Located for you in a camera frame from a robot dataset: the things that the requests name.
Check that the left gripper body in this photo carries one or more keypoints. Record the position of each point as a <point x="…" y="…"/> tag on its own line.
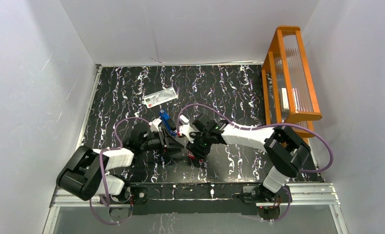
<point x="163" y="140"/>

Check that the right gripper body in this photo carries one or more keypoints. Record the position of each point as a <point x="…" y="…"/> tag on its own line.
<point x="201" y="145"/>

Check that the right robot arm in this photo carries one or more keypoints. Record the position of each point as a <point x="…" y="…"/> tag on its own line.
<point x="286" y="149"/>

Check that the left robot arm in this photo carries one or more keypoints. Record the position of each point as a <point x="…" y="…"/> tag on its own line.
<point x="84" y="175"/>

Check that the white plastic package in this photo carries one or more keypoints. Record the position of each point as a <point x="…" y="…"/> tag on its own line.
<point x="159" y="97"/>

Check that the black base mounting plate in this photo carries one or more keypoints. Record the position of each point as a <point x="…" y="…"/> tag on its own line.
<point x="200" y="198"/>

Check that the orange wooden rack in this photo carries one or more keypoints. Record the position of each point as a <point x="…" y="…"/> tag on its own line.
<point x="288" y="90"/>

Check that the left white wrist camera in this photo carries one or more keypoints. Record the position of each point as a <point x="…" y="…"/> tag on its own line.
<point x="155" y="125"/>

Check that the aluminium frame rail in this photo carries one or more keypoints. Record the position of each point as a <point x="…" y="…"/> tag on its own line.
<point x="315" y="209"/>

